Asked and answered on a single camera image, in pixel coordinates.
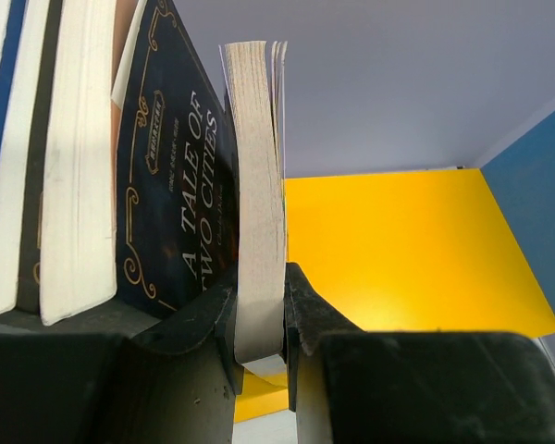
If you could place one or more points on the dark sunset paperback book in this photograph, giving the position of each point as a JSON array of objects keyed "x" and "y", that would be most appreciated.
[{"x": 177, "y": 168}]

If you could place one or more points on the red bordered cream book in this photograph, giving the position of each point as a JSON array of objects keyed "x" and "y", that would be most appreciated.
[{"x": 255, "y": 80}]

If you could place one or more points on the blue and yellow bookshelf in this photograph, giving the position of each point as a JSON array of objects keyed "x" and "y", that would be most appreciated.
[{"x": 451, "y": 249}]

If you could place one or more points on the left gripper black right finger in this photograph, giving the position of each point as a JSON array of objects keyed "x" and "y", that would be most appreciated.
[{"x": 348, "y": 385}]

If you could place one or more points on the floral Little Women book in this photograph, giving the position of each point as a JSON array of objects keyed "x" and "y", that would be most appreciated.
[{"x": 14, "y": 149}]

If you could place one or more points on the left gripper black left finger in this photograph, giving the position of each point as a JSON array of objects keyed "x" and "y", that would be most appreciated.
[{"x": 175, "y": 382}]

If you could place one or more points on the Three Days To See book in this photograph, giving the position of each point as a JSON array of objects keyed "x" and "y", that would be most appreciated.
[{"x": 77, "y": 265}]

